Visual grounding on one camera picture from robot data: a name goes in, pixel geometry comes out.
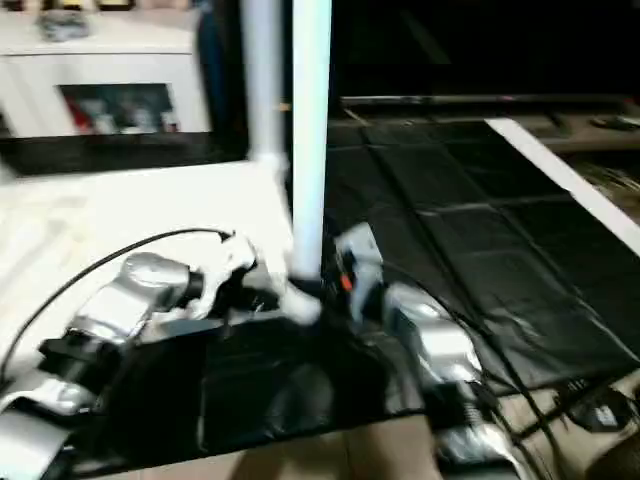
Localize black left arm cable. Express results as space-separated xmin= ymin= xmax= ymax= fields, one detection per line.
xmin=0 ymin=227 xmax=237 ymax=373

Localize white flat board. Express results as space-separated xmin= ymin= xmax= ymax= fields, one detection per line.
xmin=486 ymin=117 xmax=640 ymax=256

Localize black work mat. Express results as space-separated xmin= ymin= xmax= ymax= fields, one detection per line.
xmin=0 ymin=115 xmax=640 ymax=471

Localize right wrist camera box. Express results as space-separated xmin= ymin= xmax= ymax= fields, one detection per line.
xmin=329 ymin=222 xmax=385 ymax=297

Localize small silver ornament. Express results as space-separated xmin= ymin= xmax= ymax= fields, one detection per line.
xmin=40 ymin=10 xmax=93 ymax=43

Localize red bottle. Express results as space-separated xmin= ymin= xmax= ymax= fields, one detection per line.
xmin=66 ymin=98 xmax=93 ymax=134

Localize tangled pale cables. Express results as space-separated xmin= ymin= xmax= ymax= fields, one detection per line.
xmin=590 ymin=162 xmax=640 ymax=206

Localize white glass-door cabinet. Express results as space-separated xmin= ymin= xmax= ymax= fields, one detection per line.
xmin=0 ymin=0 xmax=213 ymax=137

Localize white plastic table leg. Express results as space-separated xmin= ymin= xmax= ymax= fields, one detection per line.
xmin=238 ymin=0 xmax=287 ymax=173
xmin=287 ymin=0 xmax=334 ymax=293

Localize white plastic table top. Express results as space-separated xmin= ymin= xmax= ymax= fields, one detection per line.
xmin=0 ymin=158 xmax=327 ymax=333

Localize small black device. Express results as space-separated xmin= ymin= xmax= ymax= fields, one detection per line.
xmin=592 ymin=115 xmax=640 ymax=131

